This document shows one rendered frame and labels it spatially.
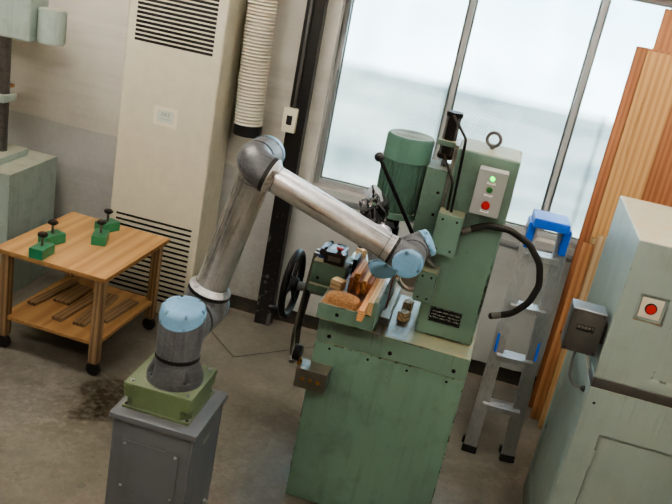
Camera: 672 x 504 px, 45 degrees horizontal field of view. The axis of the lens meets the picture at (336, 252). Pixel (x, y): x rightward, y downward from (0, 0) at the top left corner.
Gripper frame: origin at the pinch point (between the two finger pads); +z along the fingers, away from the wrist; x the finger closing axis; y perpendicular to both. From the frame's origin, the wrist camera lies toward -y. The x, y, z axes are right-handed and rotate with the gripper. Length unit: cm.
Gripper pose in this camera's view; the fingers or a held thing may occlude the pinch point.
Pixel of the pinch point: (374, 189)
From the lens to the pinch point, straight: 281.5
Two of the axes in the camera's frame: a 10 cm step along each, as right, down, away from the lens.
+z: -0.8, -8.1, 5.9
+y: -4.7, -4.9, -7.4
